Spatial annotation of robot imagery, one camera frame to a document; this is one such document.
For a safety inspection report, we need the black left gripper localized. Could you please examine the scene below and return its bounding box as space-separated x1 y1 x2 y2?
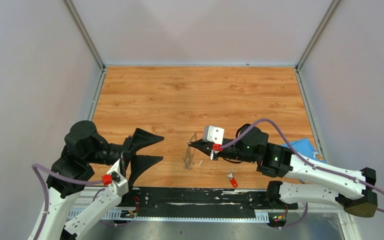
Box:
86 127 165 184

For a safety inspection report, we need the metal key organizer plate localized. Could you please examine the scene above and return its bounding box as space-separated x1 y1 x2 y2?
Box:
183 131 198 170

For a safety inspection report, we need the silver key with red tag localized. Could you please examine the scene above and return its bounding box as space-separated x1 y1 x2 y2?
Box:
226 168 238 188

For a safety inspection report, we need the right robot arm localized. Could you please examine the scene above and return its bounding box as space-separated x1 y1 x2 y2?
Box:
188 123 378 218

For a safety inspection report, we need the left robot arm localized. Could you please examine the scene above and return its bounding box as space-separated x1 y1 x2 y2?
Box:
29 120 164 240

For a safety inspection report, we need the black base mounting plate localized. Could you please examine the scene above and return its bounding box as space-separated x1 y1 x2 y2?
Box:
119 187 298 219

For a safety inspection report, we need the blue cloth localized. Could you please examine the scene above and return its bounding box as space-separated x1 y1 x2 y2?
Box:
290 138 327 164

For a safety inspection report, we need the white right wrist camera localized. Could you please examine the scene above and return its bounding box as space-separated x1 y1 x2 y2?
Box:
202 125 225 145

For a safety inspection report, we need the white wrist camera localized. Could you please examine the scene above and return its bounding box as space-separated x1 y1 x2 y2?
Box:
202 125 225 145
107 158 129 197

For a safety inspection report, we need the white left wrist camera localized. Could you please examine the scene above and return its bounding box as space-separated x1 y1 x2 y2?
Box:
107 158 129 197

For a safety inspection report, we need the aluminium rail base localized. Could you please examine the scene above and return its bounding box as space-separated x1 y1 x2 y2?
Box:
39 185 362 240

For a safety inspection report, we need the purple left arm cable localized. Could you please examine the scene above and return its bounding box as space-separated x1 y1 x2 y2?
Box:
31 162 113 240

